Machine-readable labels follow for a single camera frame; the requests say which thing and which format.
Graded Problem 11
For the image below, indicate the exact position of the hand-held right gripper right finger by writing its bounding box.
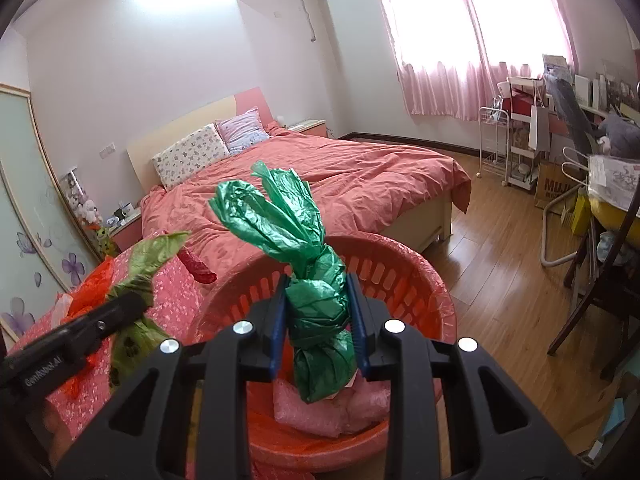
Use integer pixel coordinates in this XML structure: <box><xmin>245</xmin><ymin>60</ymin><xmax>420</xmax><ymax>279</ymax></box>
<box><xmin>344</xmin><ymin>272</ymin><xmax>585</xmax><ymax>480</ymax></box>

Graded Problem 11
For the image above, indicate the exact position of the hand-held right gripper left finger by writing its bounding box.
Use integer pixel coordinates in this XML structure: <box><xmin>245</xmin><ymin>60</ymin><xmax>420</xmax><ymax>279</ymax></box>
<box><xmin>55</xmin><ymin>272</ymin><xmax>291</xmax><ymax>480</ymax></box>

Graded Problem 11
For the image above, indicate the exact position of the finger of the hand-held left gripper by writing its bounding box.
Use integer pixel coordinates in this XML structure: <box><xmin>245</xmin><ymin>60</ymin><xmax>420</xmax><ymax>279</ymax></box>
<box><xmin>57</xmin><ymin>291</ymin><xmax>153</xmax><ymax>357</ymax></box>

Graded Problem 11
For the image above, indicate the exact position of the paw print plastic bag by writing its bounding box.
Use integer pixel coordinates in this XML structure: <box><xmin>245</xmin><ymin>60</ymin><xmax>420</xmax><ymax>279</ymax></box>
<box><xmin>107</xmin><ymin>231</ymin><xmax>192</xmax><ymax>394</ymax></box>

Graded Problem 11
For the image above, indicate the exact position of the red plastic laundry basket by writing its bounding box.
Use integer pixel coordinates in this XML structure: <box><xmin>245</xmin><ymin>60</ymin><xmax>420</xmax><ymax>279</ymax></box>
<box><xmin>187</xmin><ymin>232</ymin><xmax>455</xmax><ymax>476</ymax></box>

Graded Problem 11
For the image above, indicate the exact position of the green plastic bag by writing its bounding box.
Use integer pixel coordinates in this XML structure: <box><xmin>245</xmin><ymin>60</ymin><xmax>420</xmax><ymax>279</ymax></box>
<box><xmin>209</xmin><ymin>161</ymin><xmax>357</xmax><ymax>404</ymax></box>

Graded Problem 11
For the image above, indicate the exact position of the orange plastic bag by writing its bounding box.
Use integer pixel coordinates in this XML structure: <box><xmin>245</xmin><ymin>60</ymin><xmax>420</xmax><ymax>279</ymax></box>
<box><xmin>62</xmin><ymin>259</ymin><xmax>121</xmax><ymax>398</ymax></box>

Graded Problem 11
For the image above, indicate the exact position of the green yellow plush toy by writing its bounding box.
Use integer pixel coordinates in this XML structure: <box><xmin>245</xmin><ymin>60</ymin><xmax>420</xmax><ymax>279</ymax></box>
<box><xmin>90</xmin><ymin>225</ymin><xmax>121</xmax><ymax>259</ymax></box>

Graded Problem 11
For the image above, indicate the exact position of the pink nightstand with mugs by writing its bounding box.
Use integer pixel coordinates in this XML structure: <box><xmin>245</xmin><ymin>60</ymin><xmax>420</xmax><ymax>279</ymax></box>
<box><xmin>107</xmin><ymin>208</ymin><xmax>144</xmax><ymax>257</ymax></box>

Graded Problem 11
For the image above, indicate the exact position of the hanging plush toy organizer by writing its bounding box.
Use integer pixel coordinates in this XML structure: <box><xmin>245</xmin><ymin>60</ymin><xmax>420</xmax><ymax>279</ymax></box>
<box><xmin>59</xmin><ymin>166</ymin><xmax>104</xmax><ymax>241</ymax></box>

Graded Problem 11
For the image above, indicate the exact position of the wardrobe with purple flowers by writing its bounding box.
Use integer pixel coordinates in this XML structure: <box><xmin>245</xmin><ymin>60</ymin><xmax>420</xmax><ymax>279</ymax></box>
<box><xmin>0</xmin><ymin>82</ymin><xmax>104</xmax><ymax>347</ymax></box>

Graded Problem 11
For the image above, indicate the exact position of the bed with red duvet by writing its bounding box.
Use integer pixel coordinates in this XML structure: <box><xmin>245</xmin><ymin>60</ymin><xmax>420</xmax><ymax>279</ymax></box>
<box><xmin>140</xmin><ymin>127</ymin><xmax>473</xmax><ymax>282</ymax></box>

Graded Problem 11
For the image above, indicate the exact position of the white floral pillow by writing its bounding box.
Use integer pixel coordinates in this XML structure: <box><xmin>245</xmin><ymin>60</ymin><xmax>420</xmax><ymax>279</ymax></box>
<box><xmin>152</xmin><ymin>125</ymin><xmax>232</xmax><ymax>191</ymax></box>

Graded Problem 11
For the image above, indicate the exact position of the beige and pink headboard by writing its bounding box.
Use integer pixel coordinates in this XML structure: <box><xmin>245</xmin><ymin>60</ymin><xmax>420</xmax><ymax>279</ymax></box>
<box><xmin>126</xmin><ymin>86</ymin><xmax>276</xmax><ymax>194</ymax></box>

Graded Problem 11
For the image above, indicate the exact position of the pink striped pillow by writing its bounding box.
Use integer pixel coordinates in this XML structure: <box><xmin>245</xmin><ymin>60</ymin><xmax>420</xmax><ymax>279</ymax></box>
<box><xmin>215</xmin><ymin>106</ymin><xmax>271</xmax><ymax>156</ymax></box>

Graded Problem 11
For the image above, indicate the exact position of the beige nightstand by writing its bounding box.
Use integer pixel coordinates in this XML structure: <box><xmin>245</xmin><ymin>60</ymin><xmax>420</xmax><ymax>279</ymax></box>
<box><xmin>287</xmin><ymin>119</ymin><xmax>329</xmax><ymax>139</ymax></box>

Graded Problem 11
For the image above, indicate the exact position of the white tubular rack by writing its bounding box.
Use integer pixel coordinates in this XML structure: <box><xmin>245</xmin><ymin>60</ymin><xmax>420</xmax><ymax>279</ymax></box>
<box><xmin>540</xmin><ymin>147</ymin><xmax>597</xmax><ymax>267</ymax></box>

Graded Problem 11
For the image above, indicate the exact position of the dark wooden chair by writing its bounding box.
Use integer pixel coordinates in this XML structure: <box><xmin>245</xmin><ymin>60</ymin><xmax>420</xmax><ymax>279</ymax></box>
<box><xmin>547</xmin><ymin>200</ymin><xmax>640</xmax><ymax>382</ymax></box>

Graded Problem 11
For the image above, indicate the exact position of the white shelf cart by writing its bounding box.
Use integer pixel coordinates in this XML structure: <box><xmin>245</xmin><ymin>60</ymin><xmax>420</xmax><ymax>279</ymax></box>
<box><xmin>505</xmin><ymin>76</ymin><xmax>552</xmax><ymax>192</ymax></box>

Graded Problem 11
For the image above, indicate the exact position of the brown cardboard box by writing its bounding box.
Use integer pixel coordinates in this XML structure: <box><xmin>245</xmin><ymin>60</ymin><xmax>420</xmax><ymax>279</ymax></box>
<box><xmin>534</xmin><ymin>160</ymin><xmax>577</xmax><ymax>211</ymax></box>

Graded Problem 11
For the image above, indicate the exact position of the white paper bag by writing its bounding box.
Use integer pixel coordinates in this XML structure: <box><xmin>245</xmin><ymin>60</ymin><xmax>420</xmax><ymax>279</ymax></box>
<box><xmin>529</xmin><ymin>102</ymin><xmax>551</xmax><ymax>152</ymax></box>

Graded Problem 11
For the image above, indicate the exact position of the yellow bag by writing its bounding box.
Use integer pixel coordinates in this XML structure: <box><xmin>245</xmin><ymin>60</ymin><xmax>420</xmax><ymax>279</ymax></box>
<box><xmin>587</xmin><ymin>195</ymin><xmax>640</xmax><ymax>234</ymax></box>

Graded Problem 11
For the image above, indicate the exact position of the red box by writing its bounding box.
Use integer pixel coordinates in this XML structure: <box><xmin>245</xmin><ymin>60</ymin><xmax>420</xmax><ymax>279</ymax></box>
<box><xmin>510</xmin><ymin>91</ymin><xmax>551</xmax><ymax>119</ymax></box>

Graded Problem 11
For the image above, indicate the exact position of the printed white cloth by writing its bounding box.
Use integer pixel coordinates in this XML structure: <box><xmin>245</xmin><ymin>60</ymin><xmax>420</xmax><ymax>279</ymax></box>
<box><xmin>587</xmin><ymin>154</ymin><xmax>640</xmax><ymax>211</ymax></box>

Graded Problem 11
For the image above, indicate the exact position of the pink curtain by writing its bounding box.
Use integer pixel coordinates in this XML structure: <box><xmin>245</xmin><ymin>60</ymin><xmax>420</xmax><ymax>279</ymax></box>
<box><xmin>365</xmin><ymin>0</ymin><xmax>582</xmax><ymax>122</ymax></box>

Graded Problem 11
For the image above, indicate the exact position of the air conditioner pipe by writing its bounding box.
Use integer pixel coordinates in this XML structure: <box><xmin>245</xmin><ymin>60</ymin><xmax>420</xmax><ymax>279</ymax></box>
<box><xmin>299</xmin><ymin>0</ymin><xmax>322</xmax><ymax>44</ymax></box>

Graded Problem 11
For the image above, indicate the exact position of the grey garment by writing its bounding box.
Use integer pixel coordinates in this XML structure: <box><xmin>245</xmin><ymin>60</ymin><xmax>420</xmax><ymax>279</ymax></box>
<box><xmin>542</xmin><ymin>71</ymin><xmax>640</xmax><ymax>161</ymax></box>

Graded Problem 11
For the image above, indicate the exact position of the beige bed frame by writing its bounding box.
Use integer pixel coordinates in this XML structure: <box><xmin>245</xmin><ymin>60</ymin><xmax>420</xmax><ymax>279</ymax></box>
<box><xmin>395</xmin><ymin>195</ymin><xmax>455</xmax><ymax>256</ymax></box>

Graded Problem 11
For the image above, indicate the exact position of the white wire rack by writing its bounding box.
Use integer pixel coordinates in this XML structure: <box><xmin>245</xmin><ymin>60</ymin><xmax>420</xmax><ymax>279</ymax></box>
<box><xmin>477</xmin><ymin>105</ymin><xmax>511</xmax><ymax>187</ymax></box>

